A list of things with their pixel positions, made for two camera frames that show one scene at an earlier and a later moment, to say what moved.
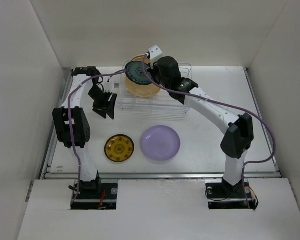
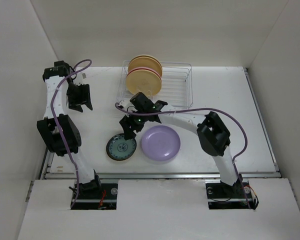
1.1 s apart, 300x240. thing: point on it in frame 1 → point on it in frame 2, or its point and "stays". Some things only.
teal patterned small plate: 135,73 → 119,148
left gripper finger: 101,112 → 78,108
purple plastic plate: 160,143 stays
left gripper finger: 111,105 → 88,104
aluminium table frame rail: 47,175 stays
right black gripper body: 155,73 → 137,121
